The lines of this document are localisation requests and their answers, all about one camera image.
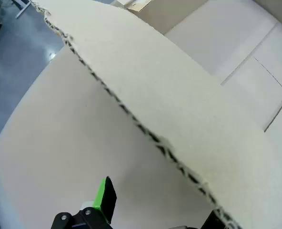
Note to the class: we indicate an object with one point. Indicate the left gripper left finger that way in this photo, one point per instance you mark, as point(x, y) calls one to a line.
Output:
point(106, 200)

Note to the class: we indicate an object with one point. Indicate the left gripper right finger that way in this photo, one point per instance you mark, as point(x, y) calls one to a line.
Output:
point(214, 221)

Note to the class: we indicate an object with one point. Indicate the brown cardboard box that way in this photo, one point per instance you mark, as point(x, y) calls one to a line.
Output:
point(167, 83)

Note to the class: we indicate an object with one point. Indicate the white table leg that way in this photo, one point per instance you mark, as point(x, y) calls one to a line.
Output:
point(22, 10)

